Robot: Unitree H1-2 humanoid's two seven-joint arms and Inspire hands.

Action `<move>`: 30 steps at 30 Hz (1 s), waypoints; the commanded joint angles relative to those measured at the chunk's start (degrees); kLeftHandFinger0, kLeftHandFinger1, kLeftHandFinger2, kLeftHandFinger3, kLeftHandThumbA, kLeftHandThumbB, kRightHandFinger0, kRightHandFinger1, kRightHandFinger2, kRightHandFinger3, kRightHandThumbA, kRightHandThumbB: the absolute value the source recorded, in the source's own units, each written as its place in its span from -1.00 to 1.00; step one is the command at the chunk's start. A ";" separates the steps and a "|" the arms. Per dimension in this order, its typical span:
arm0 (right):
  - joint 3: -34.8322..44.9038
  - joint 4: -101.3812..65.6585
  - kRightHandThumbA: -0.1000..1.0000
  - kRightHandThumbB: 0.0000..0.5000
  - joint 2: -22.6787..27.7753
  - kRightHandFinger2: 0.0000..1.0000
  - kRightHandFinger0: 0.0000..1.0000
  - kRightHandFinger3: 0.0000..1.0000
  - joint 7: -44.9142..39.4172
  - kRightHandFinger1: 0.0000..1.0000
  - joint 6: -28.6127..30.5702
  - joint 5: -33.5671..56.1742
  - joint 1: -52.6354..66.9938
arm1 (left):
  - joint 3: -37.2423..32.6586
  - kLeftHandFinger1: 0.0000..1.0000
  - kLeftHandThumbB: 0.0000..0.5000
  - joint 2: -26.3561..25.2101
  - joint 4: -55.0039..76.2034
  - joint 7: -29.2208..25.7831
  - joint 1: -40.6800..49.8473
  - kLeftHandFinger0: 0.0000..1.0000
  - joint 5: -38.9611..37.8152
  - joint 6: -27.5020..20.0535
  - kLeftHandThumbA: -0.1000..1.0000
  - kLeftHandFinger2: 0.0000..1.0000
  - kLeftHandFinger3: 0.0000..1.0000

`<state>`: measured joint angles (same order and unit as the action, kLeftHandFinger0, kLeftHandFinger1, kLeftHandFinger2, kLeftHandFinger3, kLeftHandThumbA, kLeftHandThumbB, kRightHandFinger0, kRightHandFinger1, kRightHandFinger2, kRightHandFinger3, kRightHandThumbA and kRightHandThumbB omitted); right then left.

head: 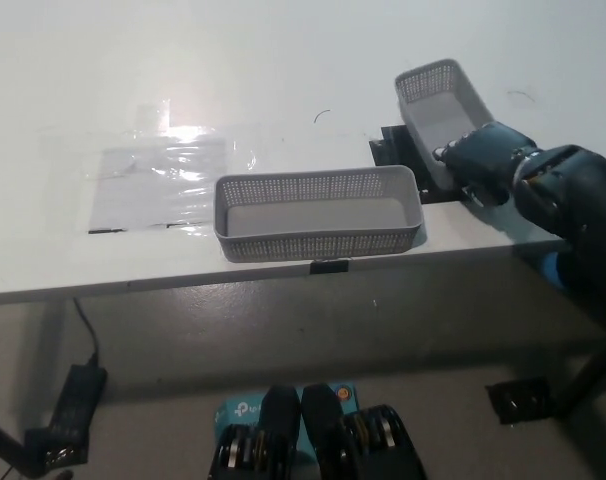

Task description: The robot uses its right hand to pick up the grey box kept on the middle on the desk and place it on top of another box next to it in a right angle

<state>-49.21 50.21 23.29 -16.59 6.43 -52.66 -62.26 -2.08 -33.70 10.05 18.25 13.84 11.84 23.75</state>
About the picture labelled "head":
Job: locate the transparent plastic film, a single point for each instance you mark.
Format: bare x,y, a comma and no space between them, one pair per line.
148,125

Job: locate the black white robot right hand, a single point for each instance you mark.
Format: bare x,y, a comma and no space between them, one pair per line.
485,160

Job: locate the black table foot base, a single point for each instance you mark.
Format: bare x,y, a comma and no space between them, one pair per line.
55,445

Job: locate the black robot left body block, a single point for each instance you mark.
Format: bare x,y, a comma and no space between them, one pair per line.
278,420

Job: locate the black power adapter brick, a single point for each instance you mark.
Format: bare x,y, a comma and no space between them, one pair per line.
78,400

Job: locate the small black tape piece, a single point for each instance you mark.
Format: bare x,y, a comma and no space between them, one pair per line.
329,267

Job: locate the black table leg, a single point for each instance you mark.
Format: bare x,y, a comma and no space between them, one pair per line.
3,440
590,375

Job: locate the blue object under desk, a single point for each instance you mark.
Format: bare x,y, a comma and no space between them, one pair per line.
551,270

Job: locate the black floor plate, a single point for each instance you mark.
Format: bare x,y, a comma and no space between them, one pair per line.
518,402

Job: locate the grey perforated plastic basket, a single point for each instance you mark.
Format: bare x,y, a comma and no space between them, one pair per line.
308,245
435,112

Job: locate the black tape strip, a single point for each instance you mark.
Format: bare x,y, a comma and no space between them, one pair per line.
105,231

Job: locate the clear plastic sheet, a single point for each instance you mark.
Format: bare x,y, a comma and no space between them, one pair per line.
153,190

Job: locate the teal router box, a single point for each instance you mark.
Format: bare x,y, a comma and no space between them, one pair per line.
238,411

